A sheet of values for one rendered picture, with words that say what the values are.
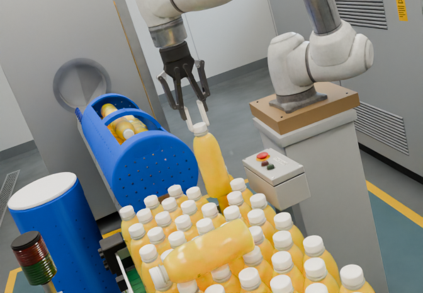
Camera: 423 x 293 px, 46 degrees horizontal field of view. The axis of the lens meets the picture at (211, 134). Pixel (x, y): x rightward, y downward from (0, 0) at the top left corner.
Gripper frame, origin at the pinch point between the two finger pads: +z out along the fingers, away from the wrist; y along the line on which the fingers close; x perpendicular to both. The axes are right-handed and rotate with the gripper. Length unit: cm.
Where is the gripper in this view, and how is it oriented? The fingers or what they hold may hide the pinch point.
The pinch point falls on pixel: (195, 116)
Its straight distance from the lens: 133.5
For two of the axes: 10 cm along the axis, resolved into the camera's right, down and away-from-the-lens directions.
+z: 2.9, 9.0, 3.3
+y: -8.9, 3.8, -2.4
